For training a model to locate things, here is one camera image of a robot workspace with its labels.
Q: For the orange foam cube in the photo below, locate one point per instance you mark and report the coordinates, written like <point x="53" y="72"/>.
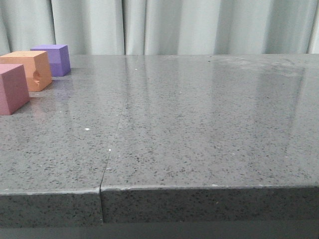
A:
<point x="36" y="65"/>

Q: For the white curtain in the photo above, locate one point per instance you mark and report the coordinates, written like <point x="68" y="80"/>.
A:
<point x="135" y="27"/>

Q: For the purple foam cube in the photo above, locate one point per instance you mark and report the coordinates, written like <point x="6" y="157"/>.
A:
<point x="58" y="56"/>

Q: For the pink foam cube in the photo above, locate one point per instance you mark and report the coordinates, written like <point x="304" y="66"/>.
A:
<point x="13" y="88"/>

